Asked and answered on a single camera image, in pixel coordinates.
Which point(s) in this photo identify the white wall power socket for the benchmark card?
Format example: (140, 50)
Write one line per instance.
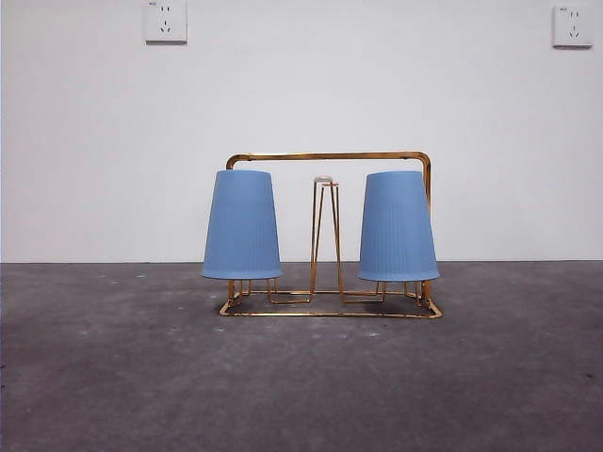
(573, 27)
(166, 21)

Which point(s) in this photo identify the blue ribbed plastic cup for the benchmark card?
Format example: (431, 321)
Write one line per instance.
(242, 226)
(398, 226)

